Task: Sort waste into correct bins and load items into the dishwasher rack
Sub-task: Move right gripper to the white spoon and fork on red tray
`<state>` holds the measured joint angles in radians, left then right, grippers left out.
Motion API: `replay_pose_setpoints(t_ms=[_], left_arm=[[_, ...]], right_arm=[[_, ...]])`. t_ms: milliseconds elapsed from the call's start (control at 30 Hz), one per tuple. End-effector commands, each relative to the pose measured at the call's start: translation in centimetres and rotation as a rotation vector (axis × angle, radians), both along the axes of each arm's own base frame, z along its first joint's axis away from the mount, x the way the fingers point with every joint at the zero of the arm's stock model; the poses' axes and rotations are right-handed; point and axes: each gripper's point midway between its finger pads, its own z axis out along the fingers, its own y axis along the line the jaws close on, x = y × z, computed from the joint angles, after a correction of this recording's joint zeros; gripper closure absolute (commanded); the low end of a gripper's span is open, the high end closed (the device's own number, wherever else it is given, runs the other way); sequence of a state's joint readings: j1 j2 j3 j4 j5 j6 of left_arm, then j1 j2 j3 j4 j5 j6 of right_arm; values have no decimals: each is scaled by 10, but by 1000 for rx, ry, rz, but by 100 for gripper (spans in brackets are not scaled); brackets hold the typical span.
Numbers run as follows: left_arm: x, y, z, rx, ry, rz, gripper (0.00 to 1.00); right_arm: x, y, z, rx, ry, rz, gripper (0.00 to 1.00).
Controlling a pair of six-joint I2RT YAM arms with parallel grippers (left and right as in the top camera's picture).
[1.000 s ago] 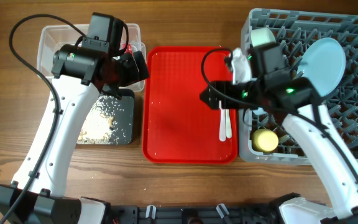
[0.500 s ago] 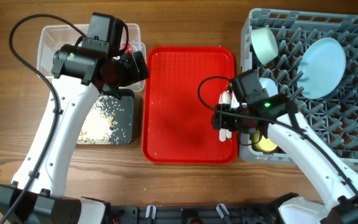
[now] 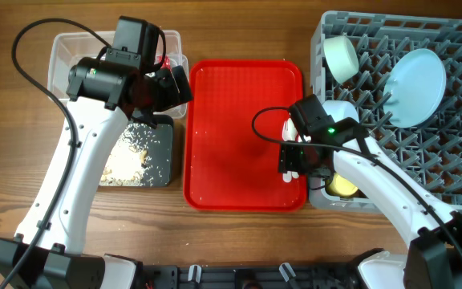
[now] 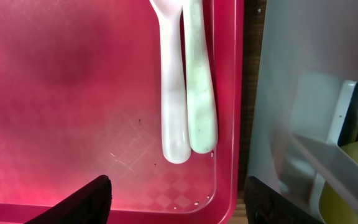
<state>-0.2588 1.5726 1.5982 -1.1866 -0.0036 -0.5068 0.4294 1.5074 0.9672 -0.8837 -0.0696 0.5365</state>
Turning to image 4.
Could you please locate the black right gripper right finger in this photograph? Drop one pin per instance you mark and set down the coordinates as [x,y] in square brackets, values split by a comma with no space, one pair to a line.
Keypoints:
[266,206]

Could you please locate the white plastic spoon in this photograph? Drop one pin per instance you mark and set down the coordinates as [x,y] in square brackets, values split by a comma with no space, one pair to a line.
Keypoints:
[202,117]

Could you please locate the white plastic fork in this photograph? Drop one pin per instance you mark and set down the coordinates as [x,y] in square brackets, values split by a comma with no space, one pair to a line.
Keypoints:
[175,140]

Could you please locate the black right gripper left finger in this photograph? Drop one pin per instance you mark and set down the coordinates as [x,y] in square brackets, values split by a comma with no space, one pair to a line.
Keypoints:
[89,205]

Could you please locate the red plastic tray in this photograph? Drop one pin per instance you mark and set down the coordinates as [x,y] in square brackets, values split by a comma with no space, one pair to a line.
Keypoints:
[80,98]

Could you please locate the grey dishwasher rack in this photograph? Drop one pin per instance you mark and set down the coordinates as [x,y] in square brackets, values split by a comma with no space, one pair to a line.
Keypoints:
[307,93]

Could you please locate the yellow plastic cup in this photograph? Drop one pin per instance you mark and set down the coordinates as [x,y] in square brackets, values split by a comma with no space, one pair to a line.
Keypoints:
[339,199]

